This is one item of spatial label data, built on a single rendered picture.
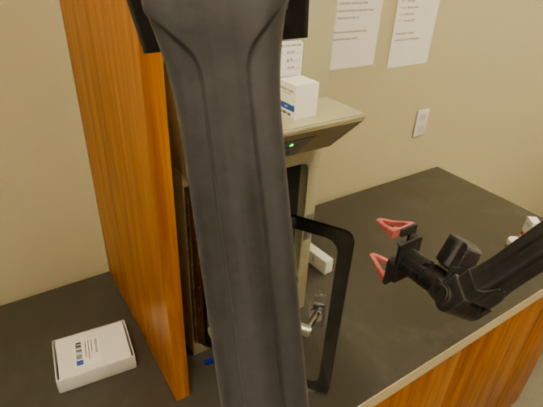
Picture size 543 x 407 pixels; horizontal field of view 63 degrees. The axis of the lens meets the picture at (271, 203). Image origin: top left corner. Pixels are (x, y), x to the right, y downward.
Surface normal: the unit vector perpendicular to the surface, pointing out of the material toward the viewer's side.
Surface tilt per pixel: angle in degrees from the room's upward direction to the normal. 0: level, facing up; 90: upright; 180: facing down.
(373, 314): 0
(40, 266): 90
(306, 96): 90
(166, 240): 90
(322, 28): 90
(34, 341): 0
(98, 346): 0
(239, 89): 72
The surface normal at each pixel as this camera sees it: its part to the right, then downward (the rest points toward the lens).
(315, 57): 0.54, 0.45
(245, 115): 0.06, 0.22
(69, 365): 0.04, -0.86
